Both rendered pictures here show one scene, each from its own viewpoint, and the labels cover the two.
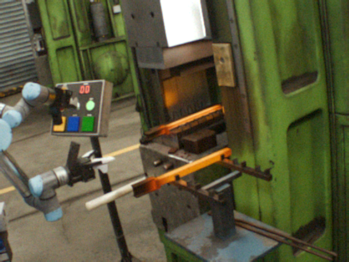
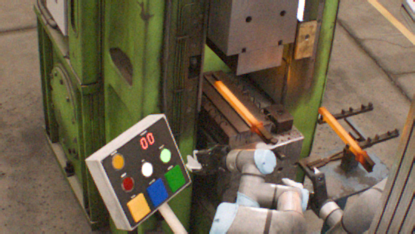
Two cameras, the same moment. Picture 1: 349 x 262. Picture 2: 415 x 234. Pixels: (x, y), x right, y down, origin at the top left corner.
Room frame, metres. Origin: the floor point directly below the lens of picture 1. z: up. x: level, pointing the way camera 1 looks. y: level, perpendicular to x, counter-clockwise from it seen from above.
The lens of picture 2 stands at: (1.99, 2.09, 2.57)
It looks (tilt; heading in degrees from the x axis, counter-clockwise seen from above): 37 degrees down; 273
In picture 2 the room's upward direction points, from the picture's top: 5 degrees clockwise
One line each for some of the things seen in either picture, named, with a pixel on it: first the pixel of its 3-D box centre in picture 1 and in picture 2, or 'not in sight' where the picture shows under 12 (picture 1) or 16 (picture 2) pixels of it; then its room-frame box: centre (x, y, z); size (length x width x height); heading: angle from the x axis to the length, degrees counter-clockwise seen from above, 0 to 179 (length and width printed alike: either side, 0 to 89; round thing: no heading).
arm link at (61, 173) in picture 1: (60, 176); (330, 211); (1.61, 0.46, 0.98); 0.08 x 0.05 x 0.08; 35
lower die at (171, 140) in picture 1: (199, 121); (224, 106); (2.05, -0.13, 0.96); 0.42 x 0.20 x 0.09; 125
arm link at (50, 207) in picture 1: (48, 205); not in sight; (1.58, 0.54, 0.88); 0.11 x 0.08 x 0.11; 43
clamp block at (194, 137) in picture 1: (200, 141); (278, 118); (1.82, -0.11, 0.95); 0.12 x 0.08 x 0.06; 125
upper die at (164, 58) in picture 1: (187, 47); (232, 33); (2.05, -0.13, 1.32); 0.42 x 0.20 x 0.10; 125
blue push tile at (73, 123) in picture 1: (73, 124); (156, 192); (2.23, 0.49, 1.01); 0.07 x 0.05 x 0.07; 60
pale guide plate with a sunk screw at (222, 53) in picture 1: (224, 64); (304, 39); (1.74, -0.25, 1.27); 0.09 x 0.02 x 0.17; 35
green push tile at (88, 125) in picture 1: (88, 123); (174, 178); (2.18, 0.41, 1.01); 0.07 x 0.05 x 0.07; 60
